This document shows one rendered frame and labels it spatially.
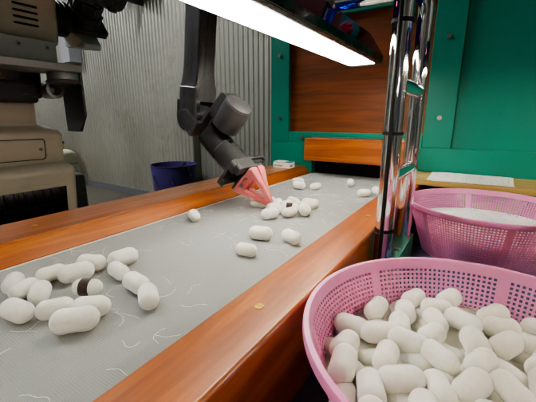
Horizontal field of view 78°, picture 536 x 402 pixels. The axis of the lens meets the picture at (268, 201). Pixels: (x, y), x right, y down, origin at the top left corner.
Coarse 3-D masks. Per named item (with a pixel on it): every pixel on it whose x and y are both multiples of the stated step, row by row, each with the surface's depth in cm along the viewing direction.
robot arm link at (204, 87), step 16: (192, 16) 64; (208, 16) 64; (192, 32) 65; (208, 32) 65; (192, 48) 66; (208, 48) 66; (192, 64) 66; (208, 64) 67; (192, 80) 67; (208, 80) 68; (192, 96) 67; (208, 96) 69; (192, 112) 68
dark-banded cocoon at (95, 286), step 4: (76, 280) 34; (92, 280) 34; (96, 280) 34; (76, 284) 33; (88, 284) 33; (92, 284) 33; (96, 284) 34; (100, 284) 34; (72, 288) 34; (76, 288) 33; (88, 288) 33; (92, 288) 33; (96, 288) 33; (100, 288) 34; (76, 292) 33; (88, 292) 33; (92, 292) 33; (96, 292) 34
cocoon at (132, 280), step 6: (126, 276) 35; (132, 276) 34; (138, 276) 34; (144, 276) 34; (126, 282) 34; (132, 282) 34; (138, 282) 33; (144, 282) 34; (126, 288) 35; (132, 288) 33; (138, 288) 33
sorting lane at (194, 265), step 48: (288, 192) 82; (336, 192) 82; (96, 240) 49; (144, 240) 50; (192, 240) 50; (240, 240) 50; (0, 288) 36; (192, 288) 36; (240, 288) 36; (0, 336) 28; (48, 336) 28; (96, 336) 28; (144, 336) 28; (0, 384) 23; (48, 384) 23; (96, 384) 23
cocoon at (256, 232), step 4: (252, 228) 49; (256, 228) 49; (260, 228) 49; (264, 228) 49; (268, 228) 49; (252, 232) 49; (256, 232) 49; (260, 232) 49; (264, 232) 48; (268, 232) 49; (272, 232) 49; (252, 236) 49; (256, 236) 49; (260, 236) 49; (264, 236) 49; (268, 236) 49
